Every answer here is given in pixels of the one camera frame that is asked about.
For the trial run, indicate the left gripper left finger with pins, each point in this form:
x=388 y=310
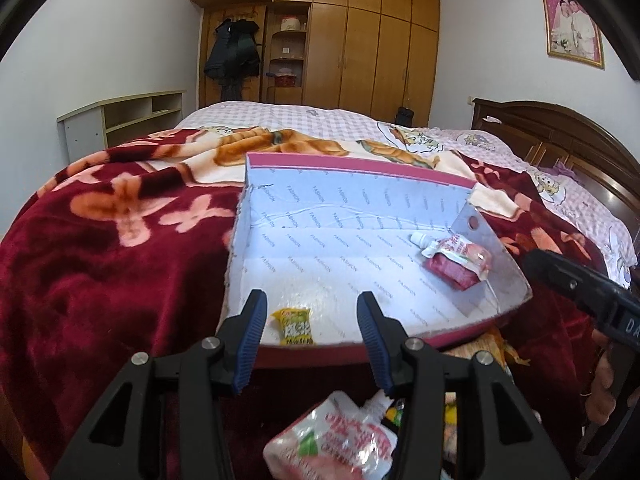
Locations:
x=122 y=436

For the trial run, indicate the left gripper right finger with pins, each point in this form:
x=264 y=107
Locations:
x=499 y=436

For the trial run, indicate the peach jelly drink pouch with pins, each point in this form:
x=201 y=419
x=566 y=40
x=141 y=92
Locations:
x=454 y=259

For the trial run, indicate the small yellow candy packet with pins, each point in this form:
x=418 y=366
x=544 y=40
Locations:
x=294 y=326

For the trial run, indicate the red floral plush blanket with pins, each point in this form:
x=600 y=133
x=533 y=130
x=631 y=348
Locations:
x=126 y=250

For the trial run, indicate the dark wooden headboard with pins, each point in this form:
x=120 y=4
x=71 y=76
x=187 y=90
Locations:
x=544 y=133

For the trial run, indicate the pink white cardboard box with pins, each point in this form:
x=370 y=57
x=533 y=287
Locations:
x=314 y=232

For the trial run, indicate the framed wedding photo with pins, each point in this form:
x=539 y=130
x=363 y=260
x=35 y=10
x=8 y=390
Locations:
x=572 y=34

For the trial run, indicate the black bag by wardrobe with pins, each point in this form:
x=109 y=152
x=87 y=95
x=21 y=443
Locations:
x=404 y=117

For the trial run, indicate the low white open shelf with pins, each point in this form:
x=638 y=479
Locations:
x=108 y=123

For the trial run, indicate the red box on shelf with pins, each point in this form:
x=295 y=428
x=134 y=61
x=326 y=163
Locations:
x=284 y=80

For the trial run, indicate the large wooden wardrobe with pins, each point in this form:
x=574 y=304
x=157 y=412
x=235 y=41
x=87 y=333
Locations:
x=367 y=56

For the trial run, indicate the dark hanging jacket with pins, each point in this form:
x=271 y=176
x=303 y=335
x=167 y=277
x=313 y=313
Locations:
x=234 y=57

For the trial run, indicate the cream round box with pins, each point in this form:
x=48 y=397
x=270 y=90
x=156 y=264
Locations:
x=290 y=24

